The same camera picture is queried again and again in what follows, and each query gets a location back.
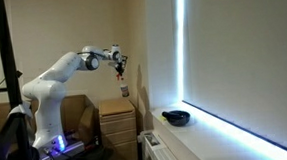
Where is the light wooden nightstand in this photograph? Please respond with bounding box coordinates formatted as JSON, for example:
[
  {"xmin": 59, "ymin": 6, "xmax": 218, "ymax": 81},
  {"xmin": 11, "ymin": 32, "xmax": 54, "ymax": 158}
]
[{"xmin": 99, "ymin": 98, "xmax": 138, "ymax": 160}]

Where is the white spray bottle red trigger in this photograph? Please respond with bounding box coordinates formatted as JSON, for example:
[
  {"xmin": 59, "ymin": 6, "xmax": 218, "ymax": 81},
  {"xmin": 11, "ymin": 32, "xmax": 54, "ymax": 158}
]
[{"xmin": 116, "ymin": 73, "xmax": 129, "ymax": 97}]

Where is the tan leather armchair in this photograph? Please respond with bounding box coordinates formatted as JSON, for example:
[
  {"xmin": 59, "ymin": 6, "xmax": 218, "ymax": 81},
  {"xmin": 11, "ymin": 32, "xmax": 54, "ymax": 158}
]
[{"xmin": 0, "ymin": 95, "xmax": 95, "ymax": 145}]

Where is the dark blue bowl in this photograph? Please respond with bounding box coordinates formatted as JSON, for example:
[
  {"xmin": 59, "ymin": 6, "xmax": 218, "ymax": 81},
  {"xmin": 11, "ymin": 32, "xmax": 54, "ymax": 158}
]
[{"xmin": 162, "ymin": 110, "xmax": 190, "ymax": 127}]

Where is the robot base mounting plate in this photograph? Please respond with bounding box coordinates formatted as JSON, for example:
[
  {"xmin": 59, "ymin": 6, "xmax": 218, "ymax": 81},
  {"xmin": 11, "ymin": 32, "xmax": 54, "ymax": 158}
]
[{"xmin": 39, "ymin": 141, "xmax": 85, "ymax": 160}]

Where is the yellow sponge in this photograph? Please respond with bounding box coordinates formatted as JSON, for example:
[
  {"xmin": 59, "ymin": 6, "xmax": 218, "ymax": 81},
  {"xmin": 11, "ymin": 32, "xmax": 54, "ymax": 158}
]
[{"xmin": 158, "ymin": 116, "xmax": 167, "ymax": 122}]

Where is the red handled clamp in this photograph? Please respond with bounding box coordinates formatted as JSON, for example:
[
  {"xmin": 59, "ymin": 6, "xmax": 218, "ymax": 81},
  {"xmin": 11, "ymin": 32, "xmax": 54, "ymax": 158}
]
[{"xmin": 84, "ymin": 136, "xmax": 99, "ymax": 151}]

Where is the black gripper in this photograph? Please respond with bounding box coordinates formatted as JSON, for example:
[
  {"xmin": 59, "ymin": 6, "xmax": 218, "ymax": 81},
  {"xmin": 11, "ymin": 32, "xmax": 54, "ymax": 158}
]
[{"xmin": 115, "ymin": 55, "xmax": 128, "ymax": 73}]

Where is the black camera tripod stand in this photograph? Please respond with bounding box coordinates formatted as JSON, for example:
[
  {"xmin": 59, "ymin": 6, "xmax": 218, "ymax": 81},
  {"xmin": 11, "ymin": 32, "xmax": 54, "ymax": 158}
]
[{"xmin": 0, "ymin": 0, "xmax": 39, "ymax": 160}]

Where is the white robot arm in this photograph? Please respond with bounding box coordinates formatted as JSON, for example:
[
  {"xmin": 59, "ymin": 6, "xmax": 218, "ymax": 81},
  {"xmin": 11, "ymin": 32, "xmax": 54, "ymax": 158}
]
[{"xmin": 22, "ymin": 45, "xmax": 127, "ymax": 150}]

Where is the window roller blind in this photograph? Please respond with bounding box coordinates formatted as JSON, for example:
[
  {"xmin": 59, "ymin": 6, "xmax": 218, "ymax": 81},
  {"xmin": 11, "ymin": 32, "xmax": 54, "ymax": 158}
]
[{"xmin": 183, "ymin": 0, "xmax": 287, "ymax": 148}]

